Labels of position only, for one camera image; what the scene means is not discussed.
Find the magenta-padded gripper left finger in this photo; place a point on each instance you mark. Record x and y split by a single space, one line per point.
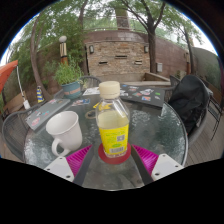
78 160

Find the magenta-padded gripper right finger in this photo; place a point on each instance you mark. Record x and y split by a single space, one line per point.
148 159

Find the yellow-labelled clear drink bottle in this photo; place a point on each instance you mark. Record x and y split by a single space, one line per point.
113 133

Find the white ceramic mug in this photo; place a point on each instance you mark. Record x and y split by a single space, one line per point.
65 128

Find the grey laptop with stickers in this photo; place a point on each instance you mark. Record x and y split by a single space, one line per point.
46 113

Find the yellow card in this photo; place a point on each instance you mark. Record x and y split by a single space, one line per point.
104 106

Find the white paper sheet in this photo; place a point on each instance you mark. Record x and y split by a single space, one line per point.
90 91

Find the grey wicker armchair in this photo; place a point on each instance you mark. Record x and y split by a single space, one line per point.
13 130

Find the blue yellow striped cone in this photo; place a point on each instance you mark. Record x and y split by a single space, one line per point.
40 95

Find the black metal patio chair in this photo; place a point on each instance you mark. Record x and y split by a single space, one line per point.
216 113

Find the green plant in blue pot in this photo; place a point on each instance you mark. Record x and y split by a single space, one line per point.
68 75

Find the leaning tree with thin trunk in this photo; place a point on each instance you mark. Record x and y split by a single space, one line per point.
35 66

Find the large branching tree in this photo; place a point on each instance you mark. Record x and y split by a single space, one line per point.
152 50

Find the orange patio umbrella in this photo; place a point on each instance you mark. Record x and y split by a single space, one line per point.
6 71

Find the grey wall box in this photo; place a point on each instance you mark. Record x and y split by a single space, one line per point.
159 67

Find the black wall lamp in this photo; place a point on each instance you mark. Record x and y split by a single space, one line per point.
146 49
91 49

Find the slender tree by wall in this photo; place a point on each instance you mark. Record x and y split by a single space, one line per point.
190 56

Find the wooden lamp post, globe light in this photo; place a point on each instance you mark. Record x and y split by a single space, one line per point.
63 50

